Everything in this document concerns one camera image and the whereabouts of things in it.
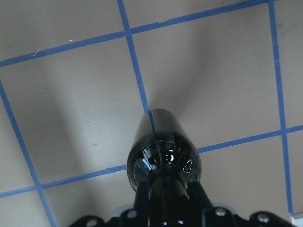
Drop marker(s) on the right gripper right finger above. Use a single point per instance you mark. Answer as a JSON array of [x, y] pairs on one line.
[[197, 197]]

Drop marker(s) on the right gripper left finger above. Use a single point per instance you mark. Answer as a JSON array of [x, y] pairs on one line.
[[141, 204]]

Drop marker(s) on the dark wine bottle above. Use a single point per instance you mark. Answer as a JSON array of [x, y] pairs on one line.
[[164, 157]]

